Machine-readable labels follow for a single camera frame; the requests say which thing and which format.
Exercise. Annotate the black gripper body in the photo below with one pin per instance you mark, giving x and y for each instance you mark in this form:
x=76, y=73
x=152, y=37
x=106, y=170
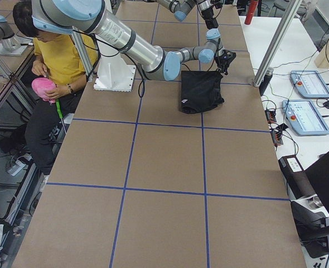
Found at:
x=212, y=23
x=225, y=60

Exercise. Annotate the black graphic t-shirt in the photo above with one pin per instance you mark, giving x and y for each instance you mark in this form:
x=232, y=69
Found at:
x=200, y=91

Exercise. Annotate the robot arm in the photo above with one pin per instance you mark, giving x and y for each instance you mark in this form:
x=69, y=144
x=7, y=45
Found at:
x=182, y=9
x=92, y=17

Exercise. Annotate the red cylinder bottle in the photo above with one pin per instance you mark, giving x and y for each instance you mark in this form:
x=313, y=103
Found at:
x=251, y=11

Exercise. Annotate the dark water bottle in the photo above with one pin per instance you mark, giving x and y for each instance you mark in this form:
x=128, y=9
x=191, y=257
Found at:
x=266, y=80

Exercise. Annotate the far teach pendant tablet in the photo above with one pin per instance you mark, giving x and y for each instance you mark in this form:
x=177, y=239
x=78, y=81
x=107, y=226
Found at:
x=309, y=84

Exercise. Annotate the teach pendant tablet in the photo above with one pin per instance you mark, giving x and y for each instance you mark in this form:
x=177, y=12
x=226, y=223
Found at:
x=303, y=118
x=309, y=84

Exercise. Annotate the near teach pendant tablet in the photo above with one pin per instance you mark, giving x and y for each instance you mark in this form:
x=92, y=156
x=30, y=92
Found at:
x=303, y=118

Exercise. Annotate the black power adapter box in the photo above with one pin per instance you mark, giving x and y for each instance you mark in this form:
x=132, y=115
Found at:
x=295, y=176

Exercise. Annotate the person in yellow shirt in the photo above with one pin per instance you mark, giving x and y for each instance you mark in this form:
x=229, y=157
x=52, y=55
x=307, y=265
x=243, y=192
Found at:
x=58, y=59

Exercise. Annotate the pink plush ball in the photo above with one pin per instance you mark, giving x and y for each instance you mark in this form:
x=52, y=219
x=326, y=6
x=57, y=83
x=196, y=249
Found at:
x=41, y=86

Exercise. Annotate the aluminium frame post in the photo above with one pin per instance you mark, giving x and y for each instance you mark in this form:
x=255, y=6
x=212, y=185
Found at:
x=276, y=40

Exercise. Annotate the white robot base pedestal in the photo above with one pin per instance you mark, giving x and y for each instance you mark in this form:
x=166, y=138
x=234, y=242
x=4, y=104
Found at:
x=113, y=73

